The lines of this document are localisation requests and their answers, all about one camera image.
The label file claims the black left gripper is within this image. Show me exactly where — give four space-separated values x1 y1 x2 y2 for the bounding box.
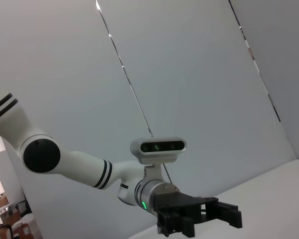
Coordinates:
151 182 243 238

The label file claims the brown cardboard box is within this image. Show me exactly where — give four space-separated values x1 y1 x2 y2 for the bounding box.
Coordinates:
11 219 38 239

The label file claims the black office chair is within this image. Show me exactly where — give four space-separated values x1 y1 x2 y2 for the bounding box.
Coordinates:
14 200 33 218

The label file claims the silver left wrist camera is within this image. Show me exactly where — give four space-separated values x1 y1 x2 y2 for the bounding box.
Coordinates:
129 136 187 184

